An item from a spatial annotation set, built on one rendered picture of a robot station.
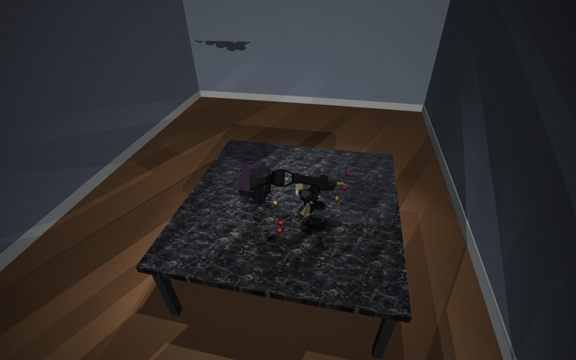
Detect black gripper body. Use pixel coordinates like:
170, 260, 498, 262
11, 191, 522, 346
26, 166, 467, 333
298, 188, 326, 211

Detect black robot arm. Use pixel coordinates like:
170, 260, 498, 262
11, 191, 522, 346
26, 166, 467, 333
249, 169, 336, 202

